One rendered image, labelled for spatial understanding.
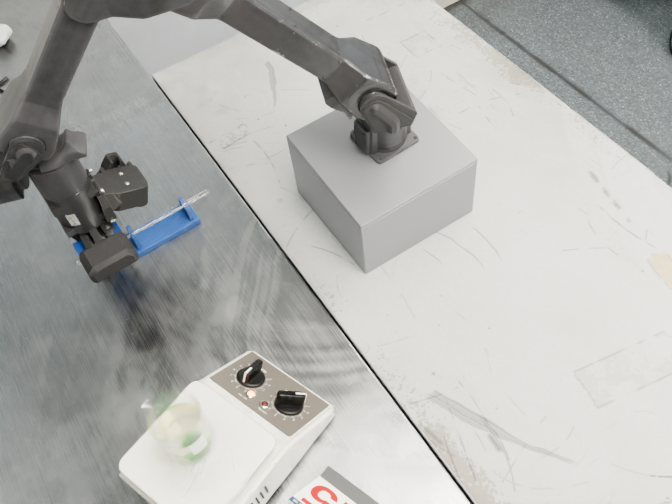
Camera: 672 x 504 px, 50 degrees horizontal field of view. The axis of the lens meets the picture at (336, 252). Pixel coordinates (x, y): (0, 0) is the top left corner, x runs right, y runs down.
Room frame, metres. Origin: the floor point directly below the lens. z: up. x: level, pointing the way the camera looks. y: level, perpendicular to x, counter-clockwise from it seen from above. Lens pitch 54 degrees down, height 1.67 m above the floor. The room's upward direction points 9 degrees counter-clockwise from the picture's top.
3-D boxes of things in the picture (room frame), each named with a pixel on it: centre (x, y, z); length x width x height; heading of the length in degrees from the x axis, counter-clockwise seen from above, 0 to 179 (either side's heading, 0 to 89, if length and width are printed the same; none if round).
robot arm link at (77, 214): (0.60, 0.30, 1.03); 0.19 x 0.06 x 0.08; 27
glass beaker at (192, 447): (0.29, 0.18, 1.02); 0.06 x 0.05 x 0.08; 65
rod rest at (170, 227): (0.64, 0.23, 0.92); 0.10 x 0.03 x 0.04; 116
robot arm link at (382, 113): (0.63, -0.08, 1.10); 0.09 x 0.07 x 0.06; 5
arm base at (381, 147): (0.64, -0.08, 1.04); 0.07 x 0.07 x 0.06; 27
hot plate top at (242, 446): (0.28, 0.17, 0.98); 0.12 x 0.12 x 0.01; 45
